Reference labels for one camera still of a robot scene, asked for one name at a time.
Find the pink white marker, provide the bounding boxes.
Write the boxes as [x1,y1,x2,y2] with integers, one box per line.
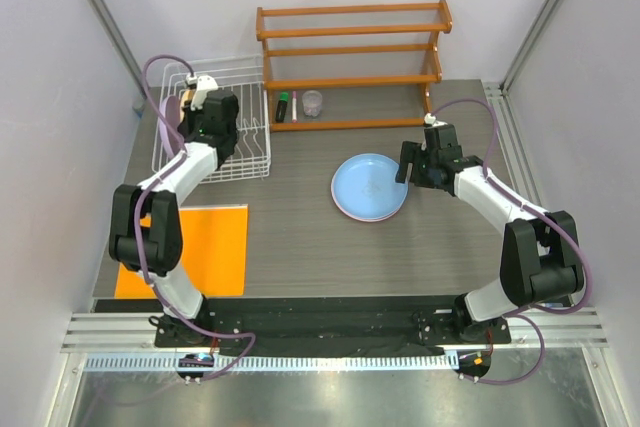
[291,91,298,124]

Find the purple plate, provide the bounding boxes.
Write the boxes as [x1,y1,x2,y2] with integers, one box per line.
[158,95,181,160]

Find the blue plate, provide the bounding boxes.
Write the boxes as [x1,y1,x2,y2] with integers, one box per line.
[330,153,408,222]

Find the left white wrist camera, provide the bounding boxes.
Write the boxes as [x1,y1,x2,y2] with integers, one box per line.
[185,75,219,111]

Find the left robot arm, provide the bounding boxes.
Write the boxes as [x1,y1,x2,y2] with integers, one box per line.
[108,89,239,346]

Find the green black highlighter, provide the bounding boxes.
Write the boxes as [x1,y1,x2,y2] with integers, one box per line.
[275,91,289,123]

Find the clear plastic cup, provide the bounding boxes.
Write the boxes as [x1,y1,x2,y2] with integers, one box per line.
[302,90,323,118]

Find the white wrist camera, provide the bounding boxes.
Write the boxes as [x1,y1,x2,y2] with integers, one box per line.
[185,75,219,111]
[423,113,447,128]

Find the pink plate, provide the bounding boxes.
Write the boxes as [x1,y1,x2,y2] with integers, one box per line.
[331,182,408,223]

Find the yellow plate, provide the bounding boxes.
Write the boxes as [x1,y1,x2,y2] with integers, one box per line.
[180,89,196,110]

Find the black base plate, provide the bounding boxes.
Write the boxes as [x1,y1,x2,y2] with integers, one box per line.
[92,295,572,359]

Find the wooden tiered shelf rack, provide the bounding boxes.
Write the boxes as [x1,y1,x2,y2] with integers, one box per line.
[255,0,453,132]

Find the white wire dish rack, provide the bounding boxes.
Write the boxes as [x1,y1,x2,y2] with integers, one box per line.
[151,54,271,184]

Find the white slotted cable duct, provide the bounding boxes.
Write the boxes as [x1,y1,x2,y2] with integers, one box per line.
[84,351,459,373]

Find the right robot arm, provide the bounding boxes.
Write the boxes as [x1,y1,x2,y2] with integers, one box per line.
[395,115,585,342]

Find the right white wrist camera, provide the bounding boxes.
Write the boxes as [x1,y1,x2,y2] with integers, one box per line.
[423,113,447,128]

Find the orange mat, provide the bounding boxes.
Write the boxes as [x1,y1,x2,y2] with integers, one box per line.
[114,203,250,299]

